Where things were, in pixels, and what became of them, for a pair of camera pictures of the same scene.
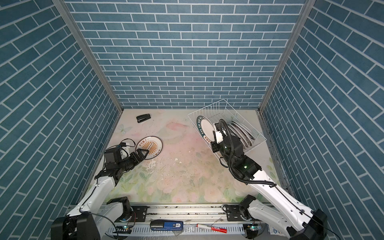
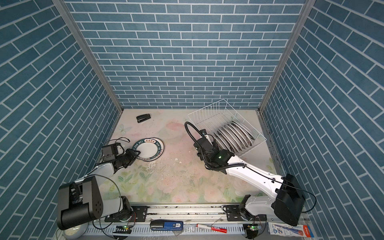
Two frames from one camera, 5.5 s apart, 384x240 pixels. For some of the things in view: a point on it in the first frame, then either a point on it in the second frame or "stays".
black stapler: [143, 117] stays
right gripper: [214, 146] → [200, 156]
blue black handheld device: [166, 225] stays
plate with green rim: [206, 128] → [150, 148]
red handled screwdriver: [215, 228] stays
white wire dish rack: [203, 120] stays
